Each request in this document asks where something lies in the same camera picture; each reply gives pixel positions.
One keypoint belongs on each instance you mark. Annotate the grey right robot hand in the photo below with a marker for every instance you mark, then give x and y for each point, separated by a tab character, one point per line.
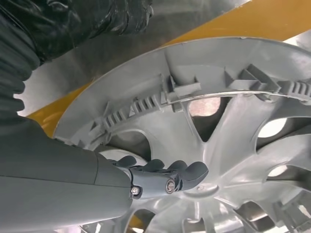
60	186

